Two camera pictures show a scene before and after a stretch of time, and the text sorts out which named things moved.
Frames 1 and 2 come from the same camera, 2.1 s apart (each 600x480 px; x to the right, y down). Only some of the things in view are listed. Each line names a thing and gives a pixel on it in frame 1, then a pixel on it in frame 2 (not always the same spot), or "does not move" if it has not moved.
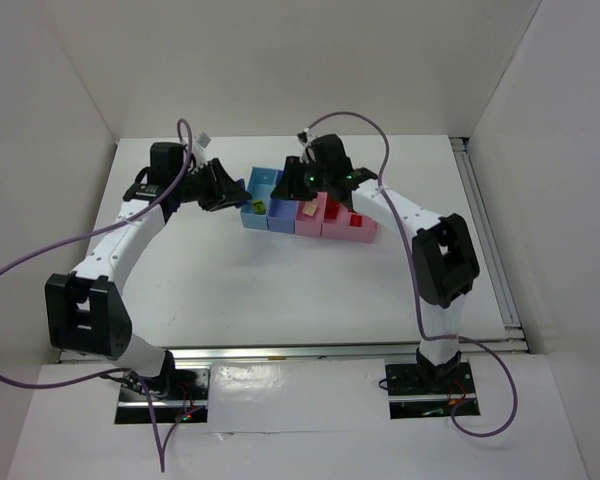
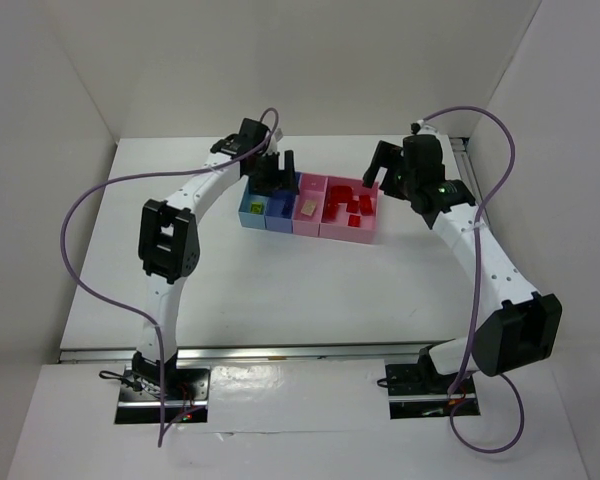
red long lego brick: x=356 y=220 does not move
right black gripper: x=294 y=176 → x=389 y=160
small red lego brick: x=332 y=207 does not move
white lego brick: x=309 y=208 does not move
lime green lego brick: x=259 y=207 does not move
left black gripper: x=216 y=185 → x=271 y=167
